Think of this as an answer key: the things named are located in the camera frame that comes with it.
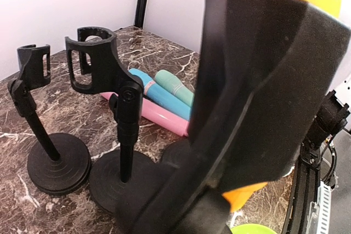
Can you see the blue toy microphone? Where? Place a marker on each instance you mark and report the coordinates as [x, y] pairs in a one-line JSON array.
[[161, 96]]

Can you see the pink toy microphone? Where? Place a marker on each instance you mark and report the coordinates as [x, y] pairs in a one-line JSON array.
[[159, 117]]

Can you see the teal toy microphone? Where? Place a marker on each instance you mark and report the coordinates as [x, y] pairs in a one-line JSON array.
[[175, 86]]

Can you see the black stand of blue microphone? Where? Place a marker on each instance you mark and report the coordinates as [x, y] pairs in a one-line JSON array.
[[176, 153]]

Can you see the black stand of pink microphone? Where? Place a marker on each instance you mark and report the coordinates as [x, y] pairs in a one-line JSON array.
[[122, 181]]

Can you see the black stand of orange microphone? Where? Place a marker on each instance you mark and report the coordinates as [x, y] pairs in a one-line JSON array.
[[265, 66]]

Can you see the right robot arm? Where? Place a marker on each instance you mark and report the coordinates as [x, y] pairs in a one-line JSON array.
[[330, 119]]

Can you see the green plate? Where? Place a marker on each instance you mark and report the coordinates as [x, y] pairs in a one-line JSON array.
[[251, 229]]

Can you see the white slotted cable duct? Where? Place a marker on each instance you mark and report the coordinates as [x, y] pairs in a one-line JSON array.
[[324, 205]]

